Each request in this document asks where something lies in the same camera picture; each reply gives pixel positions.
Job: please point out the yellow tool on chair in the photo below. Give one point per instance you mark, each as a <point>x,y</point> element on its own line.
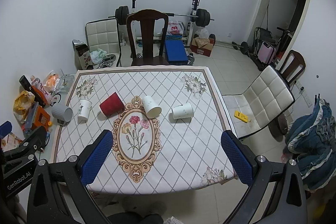
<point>241,116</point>

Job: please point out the red ripple paper cup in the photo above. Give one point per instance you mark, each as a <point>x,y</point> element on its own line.
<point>111,105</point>

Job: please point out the brown cardboard box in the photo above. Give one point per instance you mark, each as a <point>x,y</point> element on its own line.
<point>202,46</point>

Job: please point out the white padded chair right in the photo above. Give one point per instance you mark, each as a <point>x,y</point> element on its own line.
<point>263,101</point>

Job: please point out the grey mug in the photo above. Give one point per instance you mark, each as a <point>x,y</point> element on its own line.
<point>62,113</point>

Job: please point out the white paper cup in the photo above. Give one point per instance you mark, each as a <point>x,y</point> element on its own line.
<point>183,111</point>
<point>84,109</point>
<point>152,109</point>

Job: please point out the white padded chair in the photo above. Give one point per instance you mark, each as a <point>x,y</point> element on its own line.
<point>263,101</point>
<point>103,35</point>

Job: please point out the dark wooden chair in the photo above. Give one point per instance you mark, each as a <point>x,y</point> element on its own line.
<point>293,66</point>
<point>147,31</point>

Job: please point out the printed paper carton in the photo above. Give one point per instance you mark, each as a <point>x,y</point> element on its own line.
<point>82,55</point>

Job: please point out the pink suitcase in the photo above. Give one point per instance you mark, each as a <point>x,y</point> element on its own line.
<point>266,53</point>

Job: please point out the white paper cup centre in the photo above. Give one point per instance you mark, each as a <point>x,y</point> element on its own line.
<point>152,109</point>

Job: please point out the orange box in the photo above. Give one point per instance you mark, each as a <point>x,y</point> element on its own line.
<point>36,117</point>

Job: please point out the barbell with black plates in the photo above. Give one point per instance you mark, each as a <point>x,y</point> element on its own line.
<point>122,14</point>

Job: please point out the yellow plastic bag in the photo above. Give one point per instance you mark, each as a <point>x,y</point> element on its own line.
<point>22,104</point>

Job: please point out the red white plastic bag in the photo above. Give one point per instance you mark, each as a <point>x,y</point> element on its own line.
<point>175,28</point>

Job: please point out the orange snack bag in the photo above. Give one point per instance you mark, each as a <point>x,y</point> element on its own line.
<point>51,81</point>

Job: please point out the white paper cup right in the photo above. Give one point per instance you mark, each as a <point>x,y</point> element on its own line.
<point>183,111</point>

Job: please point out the floral patterned tablecloth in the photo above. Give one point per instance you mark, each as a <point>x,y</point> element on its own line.
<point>150,156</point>

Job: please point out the blue bench pad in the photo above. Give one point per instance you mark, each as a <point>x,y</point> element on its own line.
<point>175,52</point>

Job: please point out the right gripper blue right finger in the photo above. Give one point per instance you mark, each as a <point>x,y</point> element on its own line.
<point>240,156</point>

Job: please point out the white paper cup left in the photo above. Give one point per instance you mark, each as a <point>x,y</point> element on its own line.
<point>84,109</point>

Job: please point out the blue denim clothes pile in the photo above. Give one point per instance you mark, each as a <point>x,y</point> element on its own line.
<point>311,141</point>

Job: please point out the white barbell rack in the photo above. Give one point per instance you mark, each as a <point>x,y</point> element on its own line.
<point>192,17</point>

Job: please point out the dark wooden chair right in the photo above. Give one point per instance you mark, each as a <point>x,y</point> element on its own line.
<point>293,66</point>

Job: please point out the white padded chair left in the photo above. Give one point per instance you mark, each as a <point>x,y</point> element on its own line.
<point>103,35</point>

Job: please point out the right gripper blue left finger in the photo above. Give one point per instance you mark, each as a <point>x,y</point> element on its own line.
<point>93,157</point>

